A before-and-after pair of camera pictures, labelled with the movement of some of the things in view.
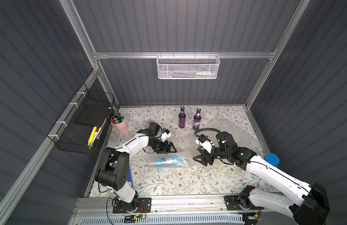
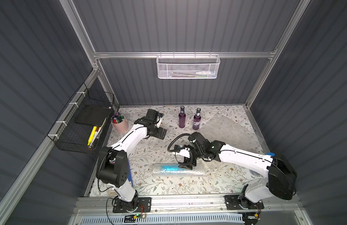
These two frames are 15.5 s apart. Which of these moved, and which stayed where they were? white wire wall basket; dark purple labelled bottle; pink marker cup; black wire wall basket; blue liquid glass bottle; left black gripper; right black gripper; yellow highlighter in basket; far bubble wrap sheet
Moved: blue liquid glass bottle; right black gripper; left black gripper
Stayed: dark purple labelled bottle; yellow highlighter in basket; black wire wall basket; far bubble wrap sheet; white wire wall basket; pink marker cup
